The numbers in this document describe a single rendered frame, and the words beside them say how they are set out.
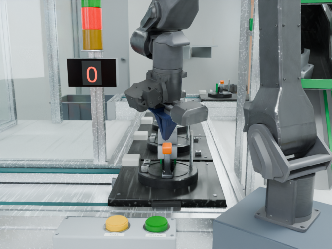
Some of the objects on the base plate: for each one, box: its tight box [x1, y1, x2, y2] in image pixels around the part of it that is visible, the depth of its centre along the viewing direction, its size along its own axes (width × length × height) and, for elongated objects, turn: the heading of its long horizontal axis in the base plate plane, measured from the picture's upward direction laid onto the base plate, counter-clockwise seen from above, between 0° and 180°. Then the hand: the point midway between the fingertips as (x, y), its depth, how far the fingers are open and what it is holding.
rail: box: [0, 201, 230, 249], centre depth 71 cm, size 6×89×11 cm, turn 88°
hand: (166, 124), depth 73 cm, fingers closed
